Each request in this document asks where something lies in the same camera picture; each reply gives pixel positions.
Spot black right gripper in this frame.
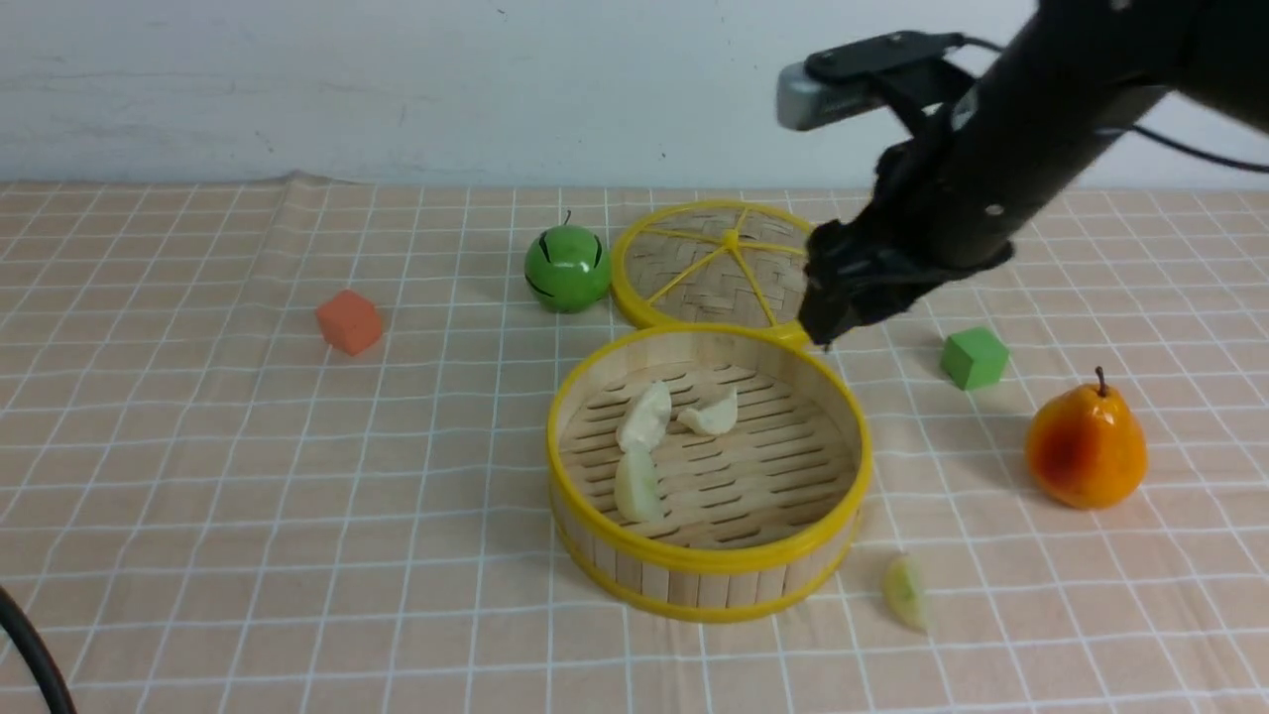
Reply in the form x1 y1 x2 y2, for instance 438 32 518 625
798 89 1018 351

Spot small white dumpling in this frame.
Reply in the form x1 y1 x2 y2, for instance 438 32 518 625
678 386 739 438

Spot pale green dumpling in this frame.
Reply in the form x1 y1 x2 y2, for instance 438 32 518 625
615 444 665 523

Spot green tinted dumpling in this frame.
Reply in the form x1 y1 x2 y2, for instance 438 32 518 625
879 554 929 634

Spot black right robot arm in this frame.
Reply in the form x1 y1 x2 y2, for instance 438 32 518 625
777 1 1266 342

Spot bamboo steamer lid yellow rim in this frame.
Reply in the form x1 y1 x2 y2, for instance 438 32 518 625
610 199 812 345

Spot bamboo steamer tray yellow rim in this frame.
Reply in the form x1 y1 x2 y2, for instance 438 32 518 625
544 323 873 623

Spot green cube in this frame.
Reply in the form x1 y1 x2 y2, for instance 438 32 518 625
940 325 1011 392

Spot green toy apple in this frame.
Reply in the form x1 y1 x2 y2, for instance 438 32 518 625
522 209 612 313

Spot orange yellow toy pear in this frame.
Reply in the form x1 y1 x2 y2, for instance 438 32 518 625
1024 367 1148 511

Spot orange cube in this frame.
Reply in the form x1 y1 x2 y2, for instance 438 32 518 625
313 289 385 356

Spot peach checkered tablecloth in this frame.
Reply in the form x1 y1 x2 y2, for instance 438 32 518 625
1 178 1268 713

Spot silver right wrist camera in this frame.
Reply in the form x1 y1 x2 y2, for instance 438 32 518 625
775 30 975 136

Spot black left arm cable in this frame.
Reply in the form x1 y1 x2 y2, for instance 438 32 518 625
0 585 77 714

